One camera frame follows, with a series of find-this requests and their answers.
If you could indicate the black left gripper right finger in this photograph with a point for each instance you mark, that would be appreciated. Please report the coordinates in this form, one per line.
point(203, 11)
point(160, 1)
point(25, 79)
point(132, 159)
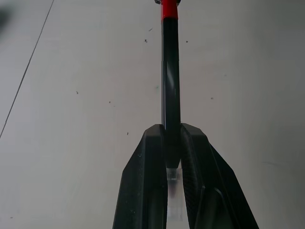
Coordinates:
point(214, 190)

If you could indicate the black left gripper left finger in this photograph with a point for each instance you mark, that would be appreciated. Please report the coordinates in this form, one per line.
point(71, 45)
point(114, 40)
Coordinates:
point(140, 181)

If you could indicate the black marker with red band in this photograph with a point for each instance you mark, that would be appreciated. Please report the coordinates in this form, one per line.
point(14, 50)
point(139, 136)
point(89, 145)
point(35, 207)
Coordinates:
point(170, 71)

